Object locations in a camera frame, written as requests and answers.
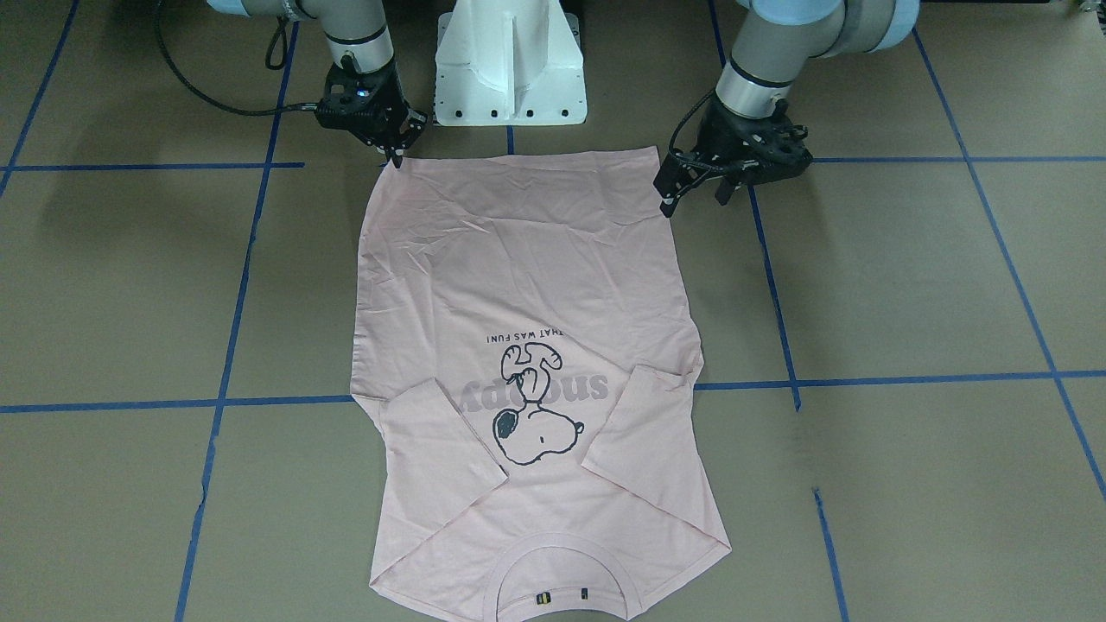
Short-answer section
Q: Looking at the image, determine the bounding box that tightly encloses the pink snoopy long-sleeve shirt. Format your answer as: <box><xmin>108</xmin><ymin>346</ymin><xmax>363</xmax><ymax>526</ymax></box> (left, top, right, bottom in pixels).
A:
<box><xmin>349</xmin><ymin>147</ymin><xmax>731</xmax><ymax>621</ymax></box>

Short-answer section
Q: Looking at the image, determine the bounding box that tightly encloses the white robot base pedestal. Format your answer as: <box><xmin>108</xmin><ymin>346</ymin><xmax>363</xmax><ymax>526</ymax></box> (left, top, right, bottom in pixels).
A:
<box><xmin>432</xmin><ymin>1</ymin><xmax>588</xmax><ymax>127</ymax></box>

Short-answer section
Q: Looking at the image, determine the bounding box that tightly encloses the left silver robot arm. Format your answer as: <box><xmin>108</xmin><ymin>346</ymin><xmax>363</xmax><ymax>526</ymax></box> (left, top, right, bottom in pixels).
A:
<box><xmin>653</xmin><ymin>1</ymin><xmax>920</xmax><ymax>217</ymax></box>

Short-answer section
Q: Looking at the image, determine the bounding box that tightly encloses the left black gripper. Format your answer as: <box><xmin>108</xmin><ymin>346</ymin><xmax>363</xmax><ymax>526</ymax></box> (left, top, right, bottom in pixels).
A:
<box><xmin>653</xmin><ymin>99</ymin><xmax>813</xmax><ymax>217</ymax></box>

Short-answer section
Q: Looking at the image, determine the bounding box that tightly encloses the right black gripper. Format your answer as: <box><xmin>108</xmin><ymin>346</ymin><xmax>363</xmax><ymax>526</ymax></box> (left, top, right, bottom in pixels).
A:
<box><xmin>315</xmin><ymin>62</ymin><xmax>428</xmax><ymax>169</ymax></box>

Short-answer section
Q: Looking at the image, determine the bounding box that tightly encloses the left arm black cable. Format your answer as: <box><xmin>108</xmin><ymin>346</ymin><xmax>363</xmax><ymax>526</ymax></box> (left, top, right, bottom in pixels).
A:
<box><xmin>667</xmin><ymin>91</ymin><xmax>720</xmax><ymax>160</ymax></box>

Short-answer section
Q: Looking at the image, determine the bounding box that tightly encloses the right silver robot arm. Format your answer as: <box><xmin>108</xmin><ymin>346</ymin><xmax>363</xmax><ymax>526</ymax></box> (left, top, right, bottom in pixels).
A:
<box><xmin>209</xmin><ymin>1</ymin><xmax>427</xmax><ymax>168</ymax></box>

